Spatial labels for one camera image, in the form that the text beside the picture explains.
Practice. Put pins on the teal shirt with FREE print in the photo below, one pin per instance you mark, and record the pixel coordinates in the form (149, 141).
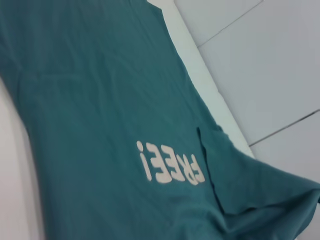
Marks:
(112, 112)

